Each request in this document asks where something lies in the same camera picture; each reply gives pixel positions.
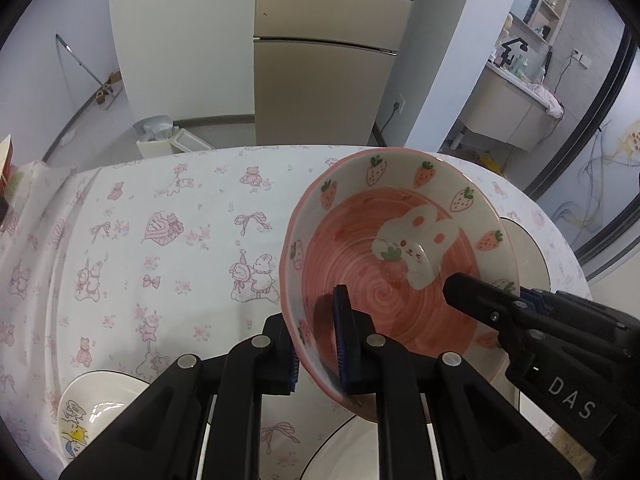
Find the pink strawberry bunny bowl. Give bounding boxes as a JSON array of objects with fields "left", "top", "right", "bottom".
[{"left": 280, "top": 147, "right": 518, "bottom": 421}]

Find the white cartoon cat plate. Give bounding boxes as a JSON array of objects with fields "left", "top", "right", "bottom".
[{"left": 57, "top": 370, "right": 151, "bottom": 461}]

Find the pink printed white tablecloth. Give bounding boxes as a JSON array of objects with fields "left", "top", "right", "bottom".
[{"left": 0, "top": 144, "right": 598, "bottom": 480}]

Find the red paper box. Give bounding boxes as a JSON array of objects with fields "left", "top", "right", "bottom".
[{"left": 0, "top": 132, "right": 28, "bottom": 181}]

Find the beige vanity cabinet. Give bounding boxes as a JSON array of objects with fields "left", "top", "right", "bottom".
[{"left": 459, "top": 62, "right": 561, "bottom": 153}]

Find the black faucet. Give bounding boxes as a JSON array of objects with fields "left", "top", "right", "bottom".
[{"left": 496, "top": 36, "right": 531, "bottom": 73}]

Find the pink cloth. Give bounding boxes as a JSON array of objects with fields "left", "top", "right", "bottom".
[{"left": 530, "top": 85, "right": 566, "bottom": 118}]

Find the wall niche shelf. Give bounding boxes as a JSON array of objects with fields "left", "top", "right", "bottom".
[{"left": 527, "top": 0, "right": 571, "bottom": 47}]

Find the black power cable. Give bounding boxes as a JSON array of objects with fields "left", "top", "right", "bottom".
[{"left": 371, "top": 110, "right": 401, "bottom": 147}]

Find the long-handled mop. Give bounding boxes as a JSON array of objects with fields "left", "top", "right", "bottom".
[{"left": 54, "top": 34, "right": 112, "bottom": 95}]

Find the white trash bin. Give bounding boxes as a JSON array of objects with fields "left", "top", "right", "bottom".
[{"left": 132, "top": 115, "right": 211, "bottom": 155}]

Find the beige refrigerator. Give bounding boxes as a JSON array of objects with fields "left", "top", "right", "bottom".
[{"left": 252, "top": 0, "right": 416, "bottom": 148}]

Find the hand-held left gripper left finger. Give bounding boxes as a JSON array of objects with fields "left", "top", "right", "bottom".
[{"left": 59, "top": 312, "right": 301, "bottom": 480}]

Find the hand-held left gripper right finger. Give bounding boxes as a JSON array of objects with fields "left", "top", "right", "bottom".
[{"left": 334, "top": 284, "right": 583, "bottom": 480}]

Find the dark-framed glass sliding door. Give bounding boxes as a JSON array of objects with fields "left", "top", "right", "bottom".
[{"left": 522, "top": 25, "right": 640, "bottom": 283}]

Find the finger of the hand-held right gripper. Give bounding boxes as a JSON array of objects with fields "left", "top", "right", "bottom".
[
  {"left": 443, "top": 272, "right": 546, "bottom": 361},
  {"left": 520, "top": 287, "right": 640, "bottom": 358}
]

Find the white black-rimmed plate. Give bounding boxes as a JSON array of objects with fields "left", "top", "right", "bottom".
[
  {"left": 300, "top": 392, "right": 523, "bottom": 480},
  {"left": 499, "top": 212, "right": 553, "bottom": 293}
]

